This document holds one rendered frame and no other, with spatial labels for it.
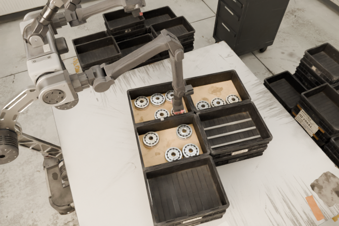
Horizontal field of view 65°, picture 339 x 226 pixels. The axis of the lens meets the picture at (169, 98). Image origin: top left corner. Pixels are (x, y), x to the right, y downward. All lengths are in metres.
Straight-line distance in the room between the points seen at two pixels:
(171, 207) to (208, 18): 3.03
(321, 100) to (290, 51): 1.29
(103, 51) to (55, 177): 1.28
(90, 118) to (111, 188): 0.57
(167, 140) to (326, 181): 1.02
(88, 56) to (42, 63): 1.58
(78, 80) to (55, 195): 1.34
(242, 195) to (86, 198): 0.95
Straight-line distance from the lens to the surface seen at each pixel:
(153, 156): 1.67
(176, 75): 1.43
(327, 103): 2.68
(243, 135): 1.81
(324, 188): 1.96
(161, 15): 3.43
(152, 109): 1.86
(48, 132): 2.99
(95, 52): 2.85
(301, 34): 4.16
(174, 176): 1.62
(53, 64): 1.25
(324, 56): 3.12
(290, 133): 2.08
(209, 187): 1.61
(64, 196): 2.35
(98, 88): 1.24
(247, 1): 2.86
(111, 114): 2.03
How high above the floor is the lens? 2.33
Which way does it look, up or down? 52 degrees down
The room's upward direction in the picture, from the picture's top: straight up
